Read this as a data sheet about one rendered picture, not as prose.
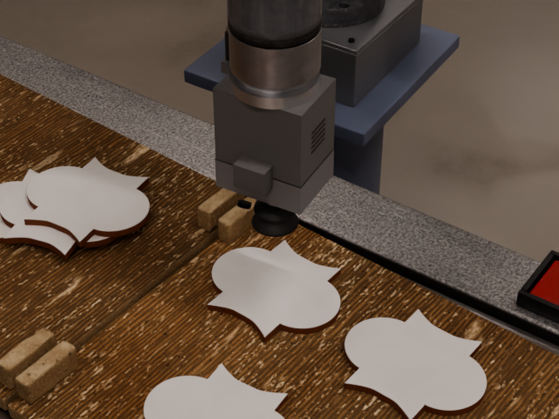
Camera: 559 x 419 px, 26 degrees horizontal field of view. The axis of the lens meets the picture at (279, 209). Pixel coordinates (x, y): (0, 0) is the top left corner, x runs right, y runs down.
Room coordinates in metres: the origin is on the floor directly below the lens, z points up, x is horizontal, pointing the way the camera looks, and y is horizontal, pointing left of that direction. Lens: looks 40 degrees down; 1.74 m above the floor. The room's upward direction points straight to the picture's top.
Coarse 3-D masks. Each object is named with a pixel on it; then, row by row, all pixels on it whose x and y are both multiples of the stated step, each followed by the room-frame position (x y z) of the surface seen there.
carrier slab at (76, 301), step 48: (0, 96) 1.17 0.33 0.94; (0, 144) 1.08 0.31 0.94; (48, 144) 1.08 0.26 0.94; (96, 144) 1.08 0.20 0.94; (144, 192) 0.99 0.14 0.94; (192, 192) 0.99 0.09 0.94; (144, 240) 0.92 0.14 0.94; (192, 240) 0.92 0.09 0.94; (0, 288) 0.85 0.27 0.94; (48, 288) 0.85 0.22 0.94; (96, 288) 0.85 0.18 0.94; (144, 288) 0.85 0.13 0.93; (0, 336) 0.78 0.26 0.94; (0, 384) 0.72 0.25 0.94
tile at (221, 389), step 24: (168, 384) 0.72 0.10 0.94; (192, 384) 0.72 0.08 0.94; (216, 384) 0.72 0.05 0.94; (240, 384) 0.72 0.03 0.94; (144, 408) 0.69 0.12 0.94; (168, 408) 0.69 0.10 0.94; (192, 408) 0.69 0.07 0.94; (216, 408) 0.69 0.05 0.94; (240, 408) 0.69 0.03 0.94; (264, 408) 0.69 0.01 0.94
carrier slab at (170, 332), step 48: (240, 240) 0.92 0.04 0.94; (288, 240) 0.92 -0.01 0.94; (192, 288) 0.85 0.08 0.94; (336, 288) 0.85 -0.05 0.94; (384, 288) 0.85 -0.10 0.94; (96, 336) 0.78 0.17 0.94; (144, 336) 0.78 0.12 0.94; (192, 336) 0.78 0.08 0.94; (240, 336) 0.78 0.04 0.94; (288, 336) 0.78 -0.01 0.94; (336, 336) 0.78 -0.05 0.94; (480, 336) 0.78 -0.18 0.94; (96, 384) 0.72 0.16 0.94; (144, 384) 0.72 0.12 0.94; (288, 384) 0.72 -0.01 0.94; (336, 384) 0.72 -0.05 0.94; (528, 384) 0.72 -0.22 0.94
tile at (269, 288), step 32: (224, 256) 0.88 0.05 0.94; (256, 256) 0.88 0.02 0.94; (288, 256) 0.88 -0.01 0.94; (224, 288) 0.84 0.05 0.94; (256, 288) 0.84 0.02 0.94; (288, 288) 0.84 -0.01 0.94; (320, 288) 0.84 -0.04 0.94; (256, 320) 0.79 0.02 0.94; (288, 320) 0.79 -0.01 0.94; (320, 320) 0.79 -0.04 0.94
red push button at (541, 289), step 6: (552, 264) 0.89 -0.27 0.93; (558, 264) 0.89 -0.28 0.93; (552, 270) 0.88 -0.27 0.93; (558, 270) 0.88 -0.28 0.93; (546, 276) 0.87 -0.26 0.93; (552, 276) 0.87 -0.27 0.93; (558, 276) 0.87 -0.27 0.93; (540, 282) 0.86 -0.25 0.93; (546, 282) 0.86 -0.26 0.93; (552, 282) 0.86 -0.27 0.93; (558, 282) 0.86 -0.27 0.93; (534, 288) 0.85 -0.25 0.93; (540, 288) 0.85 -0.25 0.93; (546, 288) 0.85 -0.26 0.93; (552, 288) 0.85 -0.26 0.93; (558, 288) 0.85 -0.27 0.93; (534, 294) 0.85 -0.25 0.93; (540, 294) 0.85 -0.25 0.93; (546, 294) 0.85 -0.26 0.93; (552, 294) 0.85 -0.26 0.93; (558, 294) 0.85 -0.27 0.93; (552, 300) 0.84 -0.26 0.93; (558, 300) 0.84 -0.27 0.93
